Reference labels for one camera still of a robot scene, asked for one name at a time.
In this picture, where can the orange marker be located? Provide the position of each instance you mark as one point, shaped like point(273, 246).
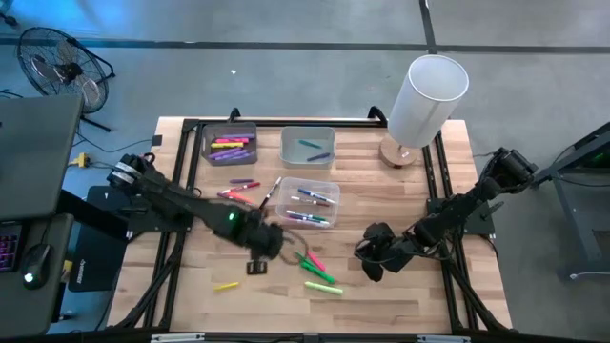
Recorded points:
point(240, 198)

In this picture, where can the small purple marker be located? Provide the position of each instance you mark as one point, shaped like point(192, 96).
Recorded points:
point(241, 181)

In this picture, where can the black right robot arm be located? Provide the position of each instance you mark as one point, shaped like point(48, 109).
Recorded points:
point(510, 169)

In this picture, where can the black computer mouse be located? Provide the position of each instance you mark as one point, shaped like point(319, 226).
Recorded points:
point(35, 264)

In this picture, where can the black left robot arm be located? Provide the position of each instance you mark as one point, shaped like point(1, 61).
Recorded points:
point(181, 202)

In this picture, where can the black square tag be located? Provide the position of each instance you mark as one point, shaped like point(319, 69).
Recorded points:
point(156, 140)

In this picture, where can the white shade table lamp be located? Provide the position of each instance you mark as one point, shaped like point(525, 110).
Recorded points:
point(429, 100)

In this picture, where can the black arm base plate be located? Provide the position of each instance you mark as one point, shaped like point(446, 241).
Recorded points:
point(481, 224)
point(105, 209)

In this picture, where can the dark grey translucent bin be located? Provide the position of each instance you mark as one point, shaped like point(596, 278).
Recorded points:
point(206, 143)

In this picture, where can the purple highlighter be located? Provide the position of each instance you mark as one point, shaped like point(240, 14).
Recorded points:
point(238, 136)
point(236, 156)
point(224, 153)

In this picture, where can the white metal bracket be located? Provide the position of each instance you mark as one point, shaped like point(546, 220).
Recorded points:
point(177, 337)
point(443, 338)

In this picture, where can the red dry-erase marker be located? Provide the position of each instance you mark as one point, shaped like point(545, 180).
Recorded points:
point(245, 187)

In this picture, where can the black floor fan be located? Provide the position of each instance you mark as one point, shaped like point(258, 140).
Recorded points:
point(64, 71)

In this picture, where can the teal marker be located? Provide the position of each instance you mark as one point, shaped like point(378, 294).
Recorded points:
point(310, 144)

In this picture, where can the yellow highlighter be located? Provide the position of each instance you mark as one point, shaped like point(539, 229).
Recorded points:
point(227, 145)

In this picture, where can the dark blue marker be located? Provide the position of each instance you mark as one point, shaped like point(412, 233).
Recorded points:
point(318, 156)

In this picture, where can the magenta dry-erase marker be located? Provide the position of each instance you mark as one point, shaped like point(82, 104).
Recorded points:
point(223, 195)

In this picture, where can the black dry-erase marker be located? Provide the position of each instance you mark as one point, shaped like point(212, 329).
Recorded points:
point(270, 192)

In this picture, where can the clear plastic bin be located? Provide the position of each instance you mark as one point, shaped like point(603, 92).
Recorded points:
point(286, 188)

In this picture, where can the light green Sharpie highlighter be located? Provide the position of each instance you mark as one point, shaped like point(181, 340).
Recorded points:
point(323, 288)

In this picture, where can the yellow power strip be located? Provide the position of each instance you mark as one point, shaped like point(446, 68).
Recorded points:
point(82, 160)

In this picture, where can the light grey plastic bin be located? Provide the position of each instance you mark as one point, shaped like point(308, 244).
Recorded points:
point(295, 159)

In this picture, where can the dark grey equipment stand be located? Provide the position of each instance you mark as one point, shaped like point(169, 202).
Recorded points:
point(579, 228)

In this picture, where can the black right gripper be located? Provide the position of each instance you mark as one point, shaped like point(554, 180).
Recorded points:
point(391, 250)

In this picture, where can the dark grey desk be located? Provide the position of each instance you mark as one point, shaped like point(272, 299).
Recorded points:
point(28, 309)

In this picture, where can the dark green marker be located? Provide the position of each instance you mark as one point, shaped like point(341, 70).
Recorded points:
point(301, 256)

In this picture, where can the pink highlighter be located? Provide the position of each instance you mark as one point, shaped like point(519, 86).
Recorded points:
point(232, 140)

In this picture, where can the backlit keyboard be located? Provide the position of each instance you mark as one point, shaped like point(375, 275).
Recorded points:
point(9, 248)

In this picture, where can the pink dry-erase marker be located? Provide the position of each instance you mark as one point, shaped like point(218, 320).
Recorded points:
point(310, 200)

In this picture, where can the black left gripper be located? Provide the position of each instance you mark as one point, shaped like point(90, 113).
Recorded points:
point(264, 238)

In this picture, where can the black computer case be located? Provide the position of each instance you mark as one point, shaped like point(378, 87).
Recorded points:
point(97, 267)

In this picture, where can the green dry-erase marker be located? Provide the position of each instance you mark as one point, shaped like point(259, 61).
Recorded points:
point(307, 215)

